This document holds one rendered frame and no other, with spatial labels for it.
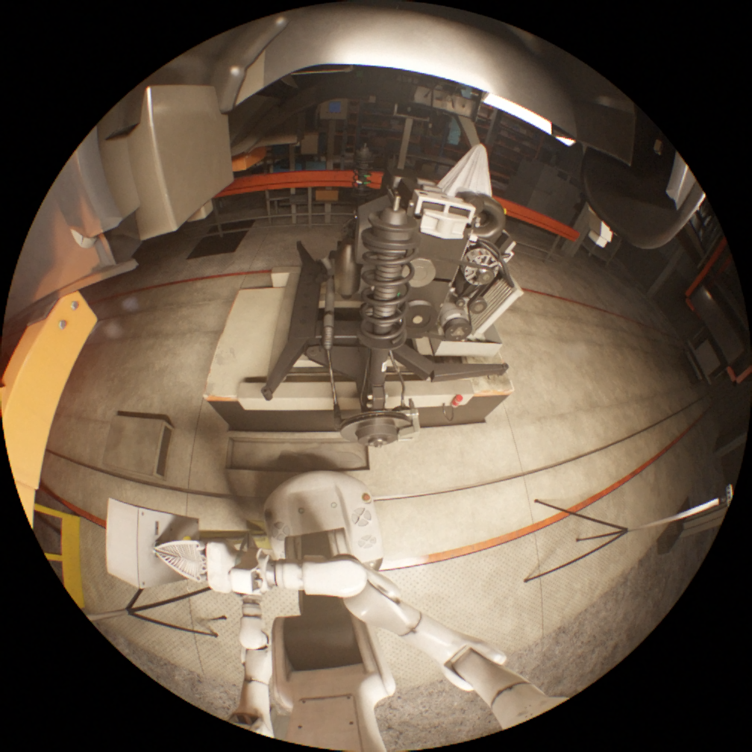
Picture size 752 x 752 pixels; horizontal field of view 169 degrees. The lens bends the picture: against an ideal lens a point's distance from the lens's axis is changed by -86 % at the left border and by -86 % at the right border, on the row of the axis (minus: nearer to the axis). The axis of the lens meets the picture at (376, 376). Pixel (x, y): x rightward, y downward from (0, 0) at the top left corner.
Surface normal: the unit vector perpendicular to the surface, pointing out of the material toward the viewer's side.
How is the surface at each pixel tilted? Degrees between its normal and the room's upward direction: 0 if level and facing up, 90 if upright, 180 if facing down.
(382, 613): 10
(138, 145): 90
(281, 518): 0
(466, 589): 0
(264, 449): 0
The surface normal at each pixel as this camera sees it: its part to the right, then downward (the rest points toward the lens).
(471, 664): -0.63, -0.77
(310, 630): -0.12, -0.98
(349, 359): 0.13, -0.39
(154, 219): 0.09, 0.84
